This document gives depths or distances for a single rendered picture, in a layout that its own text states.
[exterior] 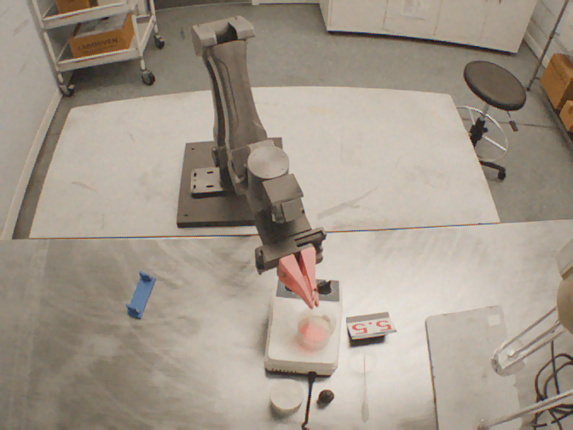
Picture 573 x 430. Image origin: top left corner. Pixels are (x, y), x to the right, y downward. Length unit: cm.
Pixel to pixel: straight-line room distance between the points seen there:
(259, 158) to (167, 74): 232
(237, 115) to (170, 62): 234
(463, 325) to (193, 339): 55
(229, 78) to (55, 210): 63
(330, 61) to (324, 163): 189
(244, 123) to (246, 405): 50
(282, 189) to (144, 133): 69
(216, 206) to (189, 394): 42
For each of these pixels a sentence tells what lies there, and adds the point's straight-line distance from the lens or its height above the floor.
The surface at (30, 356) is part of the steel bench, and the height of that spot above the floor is 90.
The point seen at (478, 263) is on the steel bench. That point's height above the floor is 90.
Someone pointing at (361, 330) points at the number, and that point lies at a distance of 87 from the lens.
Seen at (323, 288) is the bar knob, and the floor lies 96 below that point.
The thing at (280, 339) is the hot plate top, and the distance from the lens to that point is 78.
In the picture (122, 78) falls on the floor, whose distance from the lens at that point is 302.
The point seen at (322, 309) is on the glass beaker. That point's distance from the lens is 73.
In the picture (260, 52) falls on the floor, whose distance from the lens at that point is 300.
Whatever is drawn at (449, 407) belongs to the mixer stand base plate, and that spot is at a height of 91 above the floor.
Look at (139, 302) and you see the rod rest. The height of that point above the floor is 91.
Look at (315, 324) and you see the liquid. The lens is 76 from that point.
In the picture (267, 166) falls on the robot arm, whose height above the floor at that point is 125.
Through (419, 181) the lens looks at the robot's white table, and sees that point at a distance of 112.
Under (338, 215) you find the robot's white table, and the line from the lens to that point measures 101.
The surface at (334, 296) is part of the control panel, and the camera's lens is 85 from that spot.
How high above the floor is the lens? 173
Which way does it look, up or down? 56 degrees down
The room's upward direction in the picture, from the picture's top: 2 degrees clockwise
